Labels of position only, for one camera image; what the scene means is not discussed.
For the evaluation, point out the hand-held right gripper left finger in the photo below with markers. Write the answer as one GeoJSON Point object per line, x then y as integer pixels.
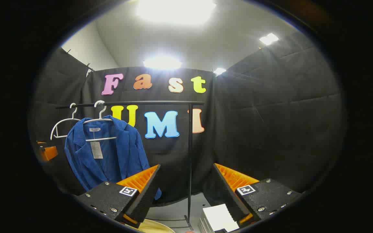
{"type": "Point", "coordinates": [144, 197]}

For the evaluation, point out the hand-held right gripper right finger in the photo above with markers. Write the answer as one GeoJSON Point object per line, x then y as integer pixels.
{"type": "Point", "coordinates": [228, 194]}

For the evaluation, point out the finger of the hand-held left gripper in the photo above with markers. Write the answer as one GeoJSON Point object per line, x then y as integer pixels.
{"type": "Point", "coordinates": [49, 152]}

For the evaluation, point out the white plastic hanger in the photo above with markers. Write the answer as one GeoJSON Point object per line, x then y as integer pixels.
{"type": "Point", "coordinates": [102, 139]}
{"type": "Point", "coordinates": [73, 119]}

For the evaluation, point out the black metal clothes rack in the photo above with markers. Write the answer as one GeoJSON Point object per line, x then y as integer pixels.
{"type": "Point", "coordinates": [190, 145]}

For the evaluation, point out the pale wooden round board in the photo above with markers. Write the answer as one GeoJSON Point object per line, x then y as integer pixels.
{"type": "Point", "coordinates": [154, 227]}

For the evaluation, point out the black backdrop cloth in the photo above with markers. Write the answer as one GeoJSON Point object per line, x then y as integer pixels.
{"type": "Point", "coordinates": [270, 129]}

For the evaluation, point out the large ceiling light panel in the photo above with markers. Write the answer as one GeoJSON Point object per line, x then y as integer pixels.
{"type": "Point", "coordinates": [176, 11]}

